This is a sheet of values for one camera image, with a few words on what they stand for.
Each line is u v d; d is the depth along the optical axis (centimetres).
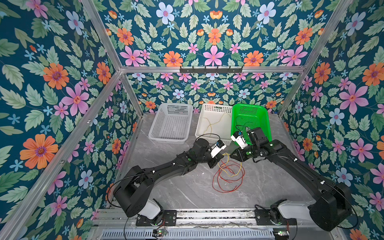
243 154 69
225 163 95
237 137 72
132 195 43
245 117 117
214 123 115
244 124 114
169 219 73
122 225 72
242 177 87
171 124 112
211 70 93
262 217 73
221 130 109
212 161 72
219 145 69
